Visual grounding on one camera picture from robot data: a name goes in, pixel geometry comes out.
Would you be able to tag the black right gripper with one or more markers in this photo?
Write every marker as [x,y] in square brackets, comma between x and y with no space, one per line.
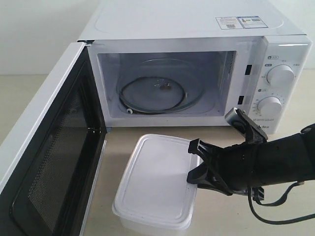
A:
[229,168]

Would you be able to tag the white plastic lidded container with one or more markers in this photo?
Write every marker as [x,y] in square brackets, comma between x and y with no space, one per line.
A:
[154,197]

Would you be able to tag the white microwave door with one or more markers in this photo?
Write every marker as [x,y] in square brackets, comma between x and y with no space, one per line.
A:
[50,159]

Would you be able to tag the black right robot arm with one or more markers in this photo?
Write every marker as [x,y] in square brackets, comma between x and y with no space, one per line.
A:
[288,159]

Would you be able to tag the white microwave oven body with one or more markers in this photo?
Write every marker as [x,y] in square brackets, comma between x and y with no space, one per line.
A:
[233,63]

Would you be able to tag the lower white control knob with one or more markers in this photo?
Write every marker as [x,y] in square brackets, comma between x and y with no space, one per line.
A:
[270,106]

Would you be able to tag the white control knob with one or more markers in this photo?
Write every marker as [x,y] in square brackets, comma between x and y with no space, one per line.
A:
[270,106]
[280,75]

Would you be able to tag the glass turntable plate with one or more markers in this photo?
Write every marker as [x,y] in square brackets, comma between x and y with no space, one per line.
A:
[160,86]

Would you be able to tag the upper white control knob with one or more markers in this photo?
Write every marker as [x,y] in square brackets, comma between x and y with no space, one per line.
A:
[280,75]

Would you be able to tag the blue white warning sticker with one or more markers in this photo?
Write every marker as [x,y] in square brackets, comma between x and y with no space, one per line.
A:
[241,22]

